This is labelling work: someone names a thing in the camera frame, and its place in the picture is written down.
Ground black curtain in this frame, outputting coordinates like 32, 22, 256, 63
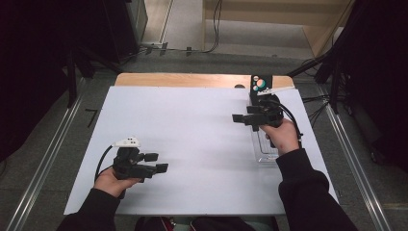
0, 0, 142, 163
314, 0, 408, 172

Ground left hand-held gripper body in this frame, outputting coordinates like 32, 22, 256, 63
112, 137, 158, 183

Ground hanging black cables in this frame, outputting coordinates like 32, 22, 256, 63
205, 0, 224, 54

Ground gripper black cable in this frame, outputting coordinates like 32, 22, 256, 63
94, 144, 115, 182
272, 99, 304, 141

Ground person's legs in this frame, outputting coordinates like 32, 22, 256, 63
134, 216, 280, 231

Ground black phone case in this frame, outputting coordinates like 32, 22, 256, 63
249, 74, 273, 107

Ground black stand legs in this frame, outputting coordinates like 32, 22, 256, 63
287, 51, 342, 114
65, 47, 123, 109

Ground metal floor rail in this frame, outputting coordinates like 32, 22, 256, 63
320, 86, 394, 231
6, 76, 89, 231

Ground white board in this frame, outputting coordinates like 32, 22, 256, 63
63, 86, 338, 217

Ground blue phone case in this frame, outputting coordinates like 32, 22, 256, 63
252, 78, 267, 92

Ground person's left hand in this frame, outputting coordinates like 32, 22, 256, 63
93, 167, 142, 198

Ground wooden table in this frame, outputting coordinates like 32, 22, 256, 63
114, 72, 296, 90

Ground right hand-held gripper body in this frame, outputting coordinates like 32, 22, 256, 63
251, 86, 294, 133

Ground wooden shelf unit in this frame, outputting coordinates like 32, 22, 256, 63
201, 0, 355, 57

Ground person's right hand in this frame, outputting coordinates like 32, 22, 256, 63
259, 117, 301, 157

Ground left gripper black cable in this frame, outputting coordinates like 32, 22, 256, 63
94, 144, 115, 182

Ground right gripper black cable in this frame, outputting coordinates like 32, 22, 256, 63
272, 99, 304, 141

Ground clear plastic rack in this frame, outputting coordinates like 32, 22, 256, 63
249, 92, 281, 163

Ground black floor cables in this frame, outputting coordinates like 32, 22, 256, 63
301, 94, 331, 127

